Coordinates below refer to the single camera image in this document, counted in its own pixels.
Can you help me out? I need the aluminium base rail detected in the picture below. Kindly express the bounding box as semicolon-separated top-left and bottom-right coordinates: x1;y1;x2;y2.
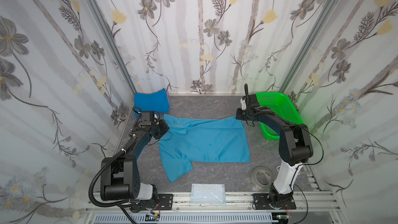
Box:
83;191;340;215

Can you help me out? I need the clear tape roll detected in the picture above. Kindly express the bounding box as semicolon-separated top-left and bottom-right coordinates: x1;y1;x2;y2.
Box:
251;167;275;191

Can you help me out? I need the teal t-shirt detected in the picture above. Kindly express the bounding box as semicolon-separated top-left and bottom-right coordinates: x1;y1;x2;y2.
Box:
159;115;250;183

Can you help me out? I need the clear plastic bag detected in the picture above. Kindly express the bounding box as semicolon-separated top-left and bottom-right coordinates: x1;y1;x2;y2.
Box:
191;184;226;206

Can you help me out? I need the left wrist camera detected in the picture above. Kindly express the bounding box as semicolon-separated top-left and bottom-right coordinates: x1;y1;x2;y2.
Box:
132;107;161;128

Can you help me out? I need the green plastic basket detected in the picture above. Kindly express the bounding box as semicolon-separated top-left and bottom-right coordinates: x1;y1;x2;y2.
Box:
256;92;303;141

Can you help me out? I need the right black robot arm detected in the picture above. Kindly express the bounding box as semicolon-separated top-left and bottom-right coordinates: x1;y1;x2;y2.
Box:
236;107;314;209

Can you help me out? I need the white slotted cable duct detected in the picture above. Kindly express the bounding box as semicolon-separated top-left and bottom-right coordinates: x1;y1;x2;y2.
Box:
93;213;277;224

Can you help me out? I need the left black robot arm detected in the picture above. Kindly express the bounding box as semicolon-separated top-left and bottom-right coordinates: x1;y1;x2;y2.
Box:
99;120;169;207

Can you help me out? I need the folded blue t-shirt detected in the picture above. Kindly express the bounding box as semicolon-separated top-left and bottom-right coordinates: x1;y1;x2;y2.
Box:
134;89;170;114

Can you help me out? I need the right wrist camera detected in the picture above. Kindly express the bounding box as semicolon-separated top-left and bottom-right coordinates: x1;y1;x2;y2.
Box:
240;84;260;110

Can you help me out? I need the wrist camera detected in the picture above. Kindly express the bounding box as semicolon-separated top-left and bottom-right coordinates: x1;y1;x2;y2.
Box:
240;84;260;110
132;107;161;128

